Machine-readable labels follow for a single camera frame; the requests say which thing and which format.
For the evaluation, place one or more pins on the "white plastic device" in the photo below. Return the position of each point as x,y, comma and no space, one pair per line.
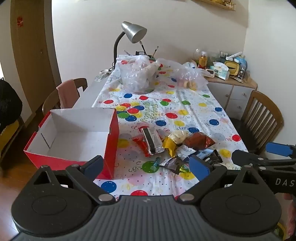
234,56

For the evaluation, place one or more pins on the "yellow plastic device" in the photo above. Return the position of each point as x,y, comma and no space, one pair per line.
233,67

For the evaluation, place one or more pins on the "slatted wooden chair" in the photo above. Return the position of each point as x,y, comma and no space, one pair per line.
261,111

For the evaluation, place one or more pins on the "clear glass jar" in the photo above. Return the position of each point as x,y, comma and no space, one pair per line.
196,56

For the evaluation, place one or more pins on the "reddish brown snack packet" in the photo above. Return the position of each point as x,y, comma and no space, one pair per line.
198,140

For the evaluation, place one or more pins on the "balloon print tablecloth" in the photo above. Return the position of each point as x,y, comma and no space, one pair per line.
196,111

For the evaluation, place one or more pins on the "pink cloth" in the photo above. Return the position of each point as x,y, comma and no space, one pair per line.
67,95

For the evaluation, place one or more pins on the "blue container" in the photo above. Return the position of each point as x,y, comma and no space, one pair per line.
241,62

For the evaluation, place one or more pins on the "dark wooden chair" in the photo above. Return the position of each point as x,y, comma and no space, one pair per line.
21,126

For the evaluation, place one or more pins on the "black snack packet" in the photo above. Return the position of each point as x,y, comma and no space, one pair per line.
171,164
215,157

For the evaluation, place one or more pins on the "red cardboard box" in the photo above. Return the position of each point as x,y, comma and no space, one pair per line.
111,148

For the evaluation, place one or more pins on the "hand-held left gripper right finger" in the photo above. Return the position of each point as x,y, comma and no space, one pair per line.
198,168

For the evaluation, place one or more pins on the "black pen holder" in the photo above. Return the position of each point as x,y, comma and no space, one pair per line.
141,53

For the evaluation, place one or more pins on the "red door sticker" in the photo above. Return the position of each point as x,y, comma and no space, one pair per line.
20,20

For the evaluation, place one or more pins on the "silver foil snack packet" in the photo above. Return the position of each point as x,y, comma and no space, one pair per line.
153,141

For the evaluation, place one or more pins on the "blue candy wrapper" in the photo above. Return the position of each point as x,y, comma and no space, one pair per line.
156,161

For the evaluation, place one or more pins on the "cream snack packet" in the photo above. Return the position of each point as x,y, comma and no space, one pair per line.
179,135

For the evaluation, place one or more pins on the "large clear plastic bag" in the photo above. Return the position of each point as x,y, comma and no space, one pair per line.
135,76

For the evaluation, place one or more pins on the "clear plastic bag with bread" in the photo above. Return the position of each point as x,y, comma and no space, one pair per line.
189,73

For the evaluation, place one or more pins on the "yellow snack packet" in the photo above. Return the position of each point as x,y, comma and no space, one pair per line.
170,146

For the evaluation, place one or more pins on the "tissue box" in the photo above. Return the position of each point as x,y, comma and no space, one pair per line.
219,73

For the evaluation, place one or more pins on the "wooden door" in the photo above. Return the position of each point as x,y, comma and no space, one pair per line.
32,58

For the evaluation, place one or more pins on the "white and blue snack packet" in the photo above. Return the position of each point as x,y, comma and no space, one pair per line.
185,151

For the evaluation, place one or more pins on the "wooden cabinet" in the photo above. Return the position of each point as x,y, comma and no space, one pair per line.
238,92

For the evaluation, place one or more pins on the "brown wooden chair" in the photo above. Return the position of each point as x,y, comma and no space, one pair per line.
82,83

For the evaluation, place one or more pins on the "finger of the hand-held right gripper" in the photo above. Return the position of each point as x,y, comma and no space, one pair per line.
278,149
245,156

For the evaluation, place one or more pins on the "black bag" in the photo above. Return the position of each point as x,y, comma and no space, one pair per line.
9,102

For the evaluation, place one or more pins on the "yellow cloth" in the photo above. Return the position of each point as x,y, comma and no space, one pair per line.
9,135

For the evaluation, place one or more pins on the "orange liquid bottle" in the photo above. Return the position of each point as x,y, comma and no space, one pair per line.
203,61

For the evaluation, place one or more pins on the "bread roll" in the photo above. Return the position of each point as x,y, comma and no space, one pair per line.
183,83
193,84

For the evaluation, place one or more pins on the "thin paintbrush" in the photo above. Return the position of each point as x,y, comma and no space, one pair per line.
155,51

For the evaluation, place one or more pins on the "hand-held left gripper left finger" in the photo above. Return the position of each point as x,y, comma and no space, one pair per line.
94,165

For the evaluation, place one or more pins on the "wooden wall shelf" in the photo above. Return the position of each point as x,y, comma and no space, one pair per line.
222,4

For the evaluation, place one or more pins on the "red wafer snack packet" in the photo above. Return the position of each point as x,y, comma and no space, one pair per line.
140,141

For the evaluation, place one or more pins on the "silver desk lamp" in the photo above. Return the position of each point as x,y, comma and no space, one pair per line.
134,31

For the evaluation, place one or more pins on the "green jelly cup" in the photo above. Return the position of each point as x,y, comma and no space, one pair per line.
184,168

